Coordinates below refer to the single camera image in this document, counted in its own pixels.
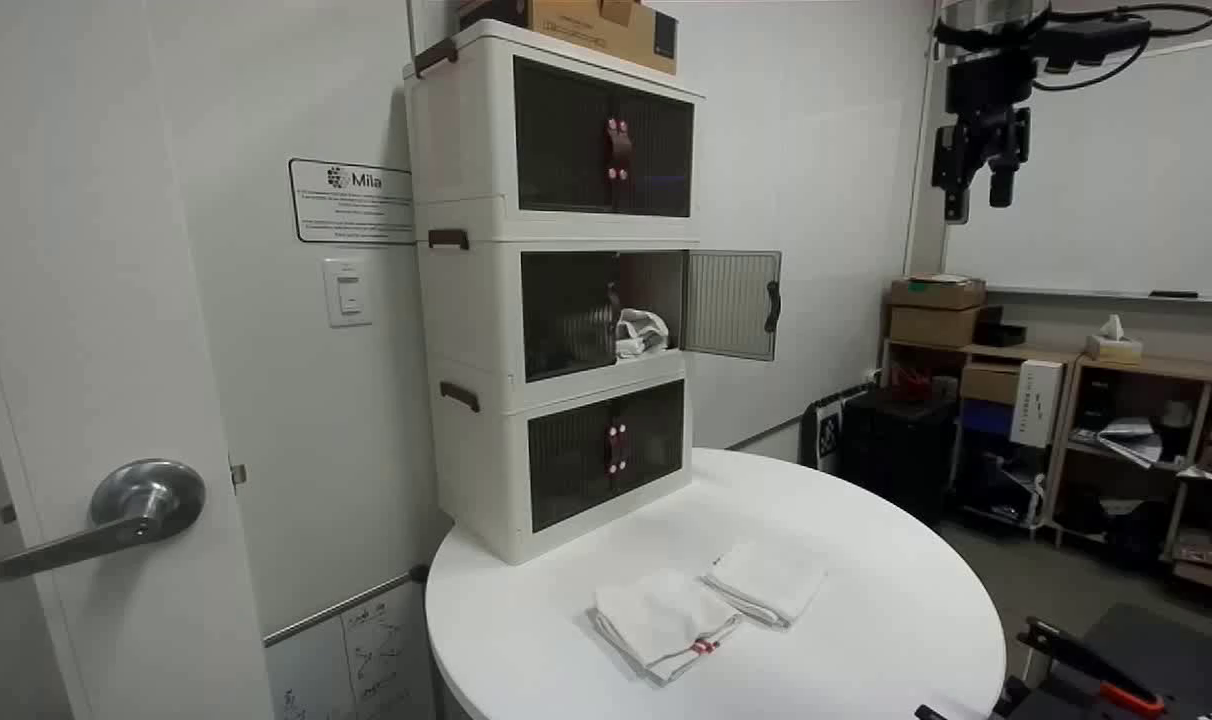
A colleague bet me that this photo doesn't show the white wall sign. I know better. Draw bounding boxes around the white wall sign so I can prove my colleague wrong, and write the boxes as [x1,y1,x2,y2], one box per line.
[289,155,413,244]

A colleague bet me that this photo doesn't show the white towel with red stripe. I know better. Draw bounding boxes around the white towel with red stripe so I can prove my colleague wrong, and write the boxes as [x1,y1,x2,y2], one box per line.
[587,572,739,682]

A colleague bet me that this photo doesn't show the white door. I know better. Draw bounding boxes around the white door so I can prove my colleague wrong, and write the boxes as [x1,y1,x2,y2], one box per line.
[0,0,270,720]

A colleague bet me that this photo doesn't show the white towel with blue stripes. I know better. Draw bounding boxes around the white towel with blue stripes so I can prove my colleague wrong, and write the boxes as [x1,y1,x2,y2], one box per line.
[616,307,670,360]

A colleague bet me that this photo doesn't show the black and red tool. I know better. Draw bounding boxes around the black and red tool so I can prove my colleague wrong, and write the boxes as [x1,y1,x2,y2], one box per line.
[1019,615,1169,720]

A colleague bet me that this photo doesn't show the white folded towel blue stripe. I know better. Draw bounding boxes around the white folded towel blue stripe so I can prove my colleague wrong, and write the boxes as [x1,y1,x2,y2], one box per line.
[707,539,827,629]

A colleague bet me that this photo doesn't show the whiteboard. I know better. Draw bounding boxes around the whiteboard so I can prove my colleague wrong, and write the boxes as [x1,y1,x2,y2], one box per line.
[943,39,1212,299]

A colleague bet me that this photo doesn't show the cardboard box on cabinet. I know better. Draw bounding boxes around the cardboard box on cabinet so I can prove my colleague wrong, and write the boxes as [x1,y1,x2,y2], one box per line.
[450,0,678,76]

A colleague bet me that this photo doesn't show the wooden shelf unit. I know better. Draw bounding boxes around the wooden shelf unit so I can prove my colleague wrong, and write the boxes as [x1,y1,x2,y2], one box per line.
[889,343,1212,589]

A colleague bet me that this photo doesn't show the tissue box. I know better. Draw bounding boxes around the tissue box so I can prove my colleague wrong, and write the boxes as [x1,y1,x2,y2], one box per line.
[1083,314,1145,360]

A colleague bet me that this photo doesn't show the round white table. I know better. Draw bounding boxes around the round white table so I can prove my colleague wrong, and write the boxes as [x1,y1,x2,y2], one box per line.
[422,446,1003,720]

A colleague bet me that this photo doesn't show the cardboard boxes on shelf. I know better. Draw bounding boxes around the cardboard boxes on shelf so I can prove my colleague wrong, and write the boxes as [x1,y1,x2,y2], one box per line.
[889,277,987,349]

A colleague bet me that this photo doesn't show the white light switch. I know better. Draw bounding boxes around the white light switch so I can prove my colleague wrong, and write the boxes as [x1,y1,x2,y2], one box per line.
[322,257,370,328]

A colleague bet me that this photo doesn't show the silver door lever handle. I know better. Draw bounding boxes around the silver door lever handle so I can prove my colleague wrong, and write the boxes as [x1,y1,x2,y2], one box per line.
[0,454,202,578]

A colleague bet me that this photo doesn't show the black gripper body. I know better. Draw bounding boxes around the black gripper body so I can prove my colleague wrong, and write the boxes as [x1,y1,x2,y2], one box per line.
[930,50,1034,193]

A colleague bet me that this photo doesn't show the white three-tier storage cabinet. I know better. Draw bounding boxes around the white three-tier storage cabinet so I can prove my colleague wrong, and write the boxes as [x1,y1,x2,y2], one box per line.
[401,17,783,569]

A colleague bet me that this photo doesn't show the black cube with marker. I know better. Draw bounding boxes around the black cube with marker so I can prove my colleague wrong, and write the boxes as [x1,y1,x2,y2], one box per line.
[800,384,954,522]

